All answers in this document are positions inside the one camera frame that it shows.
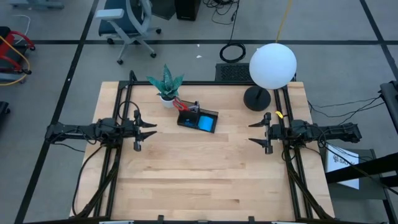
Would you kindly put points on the white globe lamp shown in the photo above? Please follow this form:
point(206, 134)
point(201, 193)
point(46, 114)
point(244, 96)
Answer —
point(273, 65)

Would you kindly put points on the grey desk base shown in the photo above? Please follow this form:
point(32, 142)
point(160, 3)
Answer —
point(37, 3)

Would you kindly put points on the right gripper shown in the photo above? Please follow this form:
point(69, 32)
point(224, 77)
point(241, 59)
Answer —
point(281, 133)

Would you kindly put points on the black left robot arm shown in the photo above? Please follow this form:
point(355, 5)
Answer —
point(81, 130)

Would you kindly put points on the red and black cart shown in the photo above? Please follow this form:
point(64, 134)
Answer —
point(9, 37)

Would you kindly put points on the blue sticky note pad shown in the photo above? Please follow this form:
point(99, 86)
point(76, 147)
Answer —
point(206, 123)

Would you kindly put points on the black equipment stand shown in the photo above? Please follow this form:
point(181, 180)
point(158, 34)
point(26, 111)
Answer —
point(391, 99)

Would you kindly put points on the silver aluminium bracket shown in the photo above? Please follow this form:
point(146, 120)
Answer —
point(116, 222)

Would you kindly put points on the black mesh desk organizer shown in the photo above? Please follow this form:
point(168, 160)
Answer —
point(186, 114)

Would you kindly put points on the yellow tag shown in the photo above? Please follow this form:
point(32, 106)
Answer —
point(279, 114)

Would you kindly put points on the black table clamp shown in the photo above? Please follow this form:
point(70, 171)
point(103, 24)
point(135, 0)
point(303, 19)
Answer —
point(160, 218)
point(251, 219)

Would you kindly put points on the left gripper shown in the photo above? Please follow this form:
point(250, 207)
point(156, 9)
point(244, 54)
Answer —
point(127, 130)

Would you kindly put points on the white paper sign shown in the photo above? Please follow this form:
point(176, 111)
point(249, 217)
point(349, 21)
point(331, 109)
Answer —
point(348, 177)

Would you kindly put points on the blue and grey office chair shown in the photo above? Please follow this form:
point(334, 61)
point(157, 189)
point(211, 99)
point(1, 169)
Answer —
point(115, 21)

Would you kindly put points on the black metal beam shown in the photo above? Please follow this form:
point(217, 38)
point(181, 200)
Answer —
point(367, 168)

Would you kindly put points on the black caster base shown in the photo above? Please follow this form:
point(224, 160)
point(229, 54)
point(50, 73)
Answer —
point(3, 109)

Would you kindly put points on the black computer tower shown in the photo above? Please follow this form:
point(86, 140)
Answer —
point(188, 9)

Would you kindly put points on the black floor vent grille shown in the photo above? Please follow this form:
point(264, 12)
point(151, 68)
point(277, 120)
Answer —
point(231, 73)

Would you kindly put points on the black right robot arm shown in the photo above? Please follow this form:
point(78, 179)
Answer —
point(335, 133)

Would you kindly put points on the green plant in white pot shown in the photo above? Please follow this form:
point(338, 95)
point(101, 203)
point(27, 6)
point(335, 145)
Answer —
point(168, 87)

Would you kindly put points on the black aluminium table frame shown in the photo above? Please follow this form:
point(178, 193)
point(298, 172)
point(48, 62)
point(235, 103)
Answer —
point(202, 83)

